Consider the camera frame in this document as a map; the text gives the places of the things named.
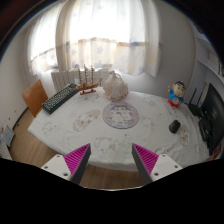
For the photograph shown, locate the large white conch shell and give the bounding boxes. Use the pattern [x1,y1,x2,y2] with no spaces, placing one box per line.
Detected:
[103,71,129,101]

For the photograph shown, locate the black computer mouse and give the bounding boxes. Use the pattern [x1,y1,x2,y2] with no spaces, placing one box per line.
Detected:
[169,120,181,133]

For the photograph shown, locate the brown wooden chair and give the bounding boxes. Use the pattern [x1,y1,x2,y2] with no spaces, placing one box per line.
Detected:
[22,80,48,117]

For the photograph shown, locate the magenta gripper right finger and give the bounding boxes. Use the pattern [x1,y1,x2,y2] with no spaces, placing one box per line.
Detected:
[132,144,182,185]

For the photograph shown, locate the white patterned tablecloth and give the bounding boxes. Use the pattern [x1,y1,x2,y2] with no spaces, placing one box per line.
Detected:
[28,87,209,171]

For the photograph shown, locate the white box on floor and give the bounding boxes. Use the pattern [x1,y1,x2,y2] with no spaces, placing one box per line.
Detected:
[2,126,14,147]

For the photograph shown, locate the sheer white curtains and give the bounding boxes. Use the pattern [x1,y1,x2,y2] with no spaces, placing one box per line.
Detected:
[27,0,161,76]

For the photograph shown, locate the black wifi router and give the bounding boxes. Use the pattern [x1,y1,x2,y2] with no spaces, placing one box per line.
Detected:
[188,90,203,117]

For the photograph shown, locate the black computer monitor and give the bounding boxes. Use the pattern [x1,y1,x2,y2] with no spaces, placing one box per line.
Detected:
[199,84,224,154]

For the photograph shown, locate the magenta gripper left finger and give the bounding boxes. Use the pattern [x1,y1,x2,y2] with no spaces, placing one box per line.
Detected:
[42,144,91,185]

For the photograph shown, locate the black mechanical keyboard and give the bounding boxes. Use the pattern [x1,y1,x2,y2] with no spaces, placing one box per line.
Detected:
[42,83,78,114]

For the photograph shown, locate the wooden model sailing ship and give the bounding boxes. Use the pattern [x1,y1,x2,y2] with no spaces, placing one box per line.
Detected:
[76,64,103,95]

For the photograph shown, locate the round cartoon mouse pad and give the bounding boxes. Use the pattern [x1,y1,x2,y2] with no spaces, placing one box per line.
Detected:
[102,101,139,129]

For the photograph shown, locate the white wall shelf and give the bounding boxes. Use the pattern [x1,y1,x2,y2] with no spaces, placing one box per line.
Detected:
[196,37,224,83]

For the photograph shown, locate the cartoon boy figurine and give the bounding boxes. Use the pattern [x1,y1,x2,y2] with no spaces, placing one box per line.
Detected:
[167,81,186,108]

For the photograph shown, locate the white radiator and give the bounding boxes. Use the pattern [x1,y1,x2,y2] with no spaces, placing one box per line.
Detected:
[51,68,110,92]

